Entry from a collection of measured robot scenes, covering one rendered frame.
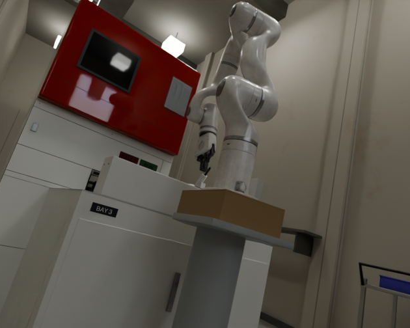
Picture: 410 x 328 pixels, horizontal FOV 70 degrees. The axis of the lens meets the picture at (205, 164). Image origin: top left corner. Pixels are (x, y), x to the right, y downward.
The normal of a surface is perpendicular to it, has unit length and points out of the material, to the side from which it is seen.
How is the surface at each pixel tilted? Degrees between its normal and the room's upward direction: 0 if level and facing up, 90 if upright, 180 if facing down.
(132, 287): 90
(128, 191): 90
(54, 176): 90
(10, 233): 90
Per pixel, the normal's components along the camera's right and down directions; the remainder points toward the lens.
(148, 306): 0.59, -0.06
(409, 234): -0.80, -0.34
